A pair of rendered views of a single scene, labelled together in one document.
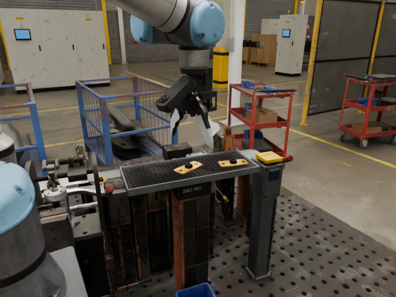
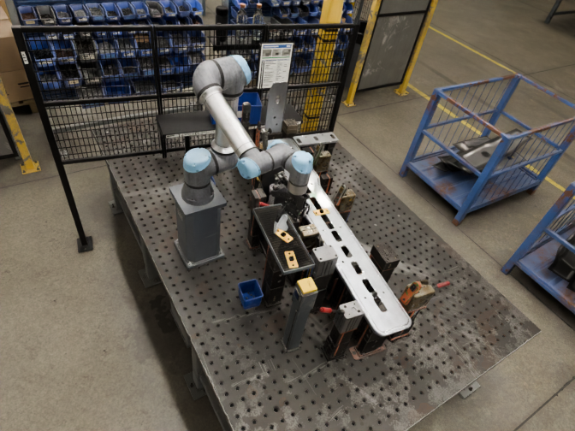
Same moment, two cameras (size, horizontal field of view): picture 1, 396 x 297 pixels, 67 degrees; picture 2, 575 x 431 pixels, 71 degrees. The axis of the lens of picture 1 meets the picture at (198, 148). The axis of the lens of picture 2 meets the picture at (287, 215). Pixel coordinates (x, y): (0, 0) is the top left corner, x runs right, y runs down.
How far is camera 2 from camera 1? 1.55 m
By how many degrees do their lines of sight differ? 69
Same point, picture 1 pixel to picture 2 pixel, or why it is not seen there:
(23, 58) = not seen: outside the picture
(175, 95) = (275, 191)
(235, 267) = not seen: hidden behind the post
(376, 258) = not seen: outside the picture
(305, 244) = (326, 394)
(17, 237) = (188, 175)
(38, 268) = (192, 189)
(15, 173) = (201, 161)
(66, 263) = (216, 203)
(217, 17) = (244, 168)
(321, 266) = (298, 398)
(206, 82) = (297, 203)
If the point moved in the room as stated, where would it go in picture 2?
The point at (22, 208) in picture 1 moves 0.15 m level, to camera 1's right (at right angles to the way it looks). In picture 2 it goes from (192, 169) to (186, 193)
